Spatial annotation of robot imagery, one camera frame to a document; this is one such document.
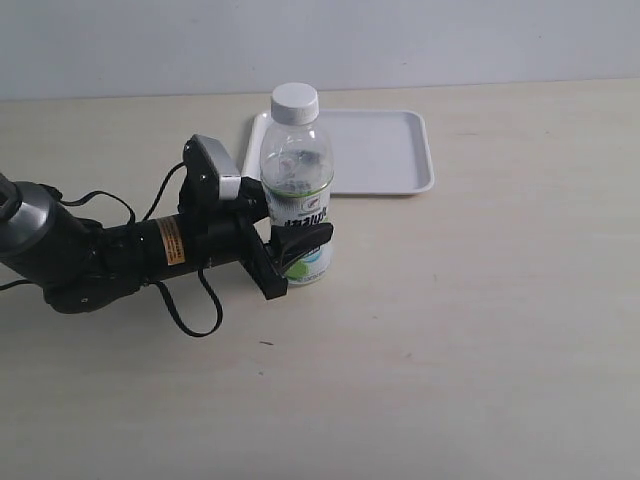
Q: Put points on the white plastic tray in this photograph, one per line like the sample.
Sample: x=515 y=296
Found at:
x=375 y=152

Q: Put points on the white bottle cap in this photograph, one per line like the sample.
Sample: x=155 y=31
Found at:
x=294 y=104

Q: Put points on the clear plastic drink bottle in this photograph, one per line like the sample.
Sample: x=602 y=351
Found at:
x=296 y=172

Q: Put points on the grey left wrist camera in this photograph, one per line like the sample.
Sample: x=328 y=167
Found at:
x=227 y=174

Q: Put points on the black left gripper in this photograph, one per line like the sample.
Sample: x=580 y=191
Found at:
x=223 y=231

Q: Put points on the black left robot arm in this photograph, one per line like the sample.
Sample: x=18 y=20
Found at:
x=82 y=266

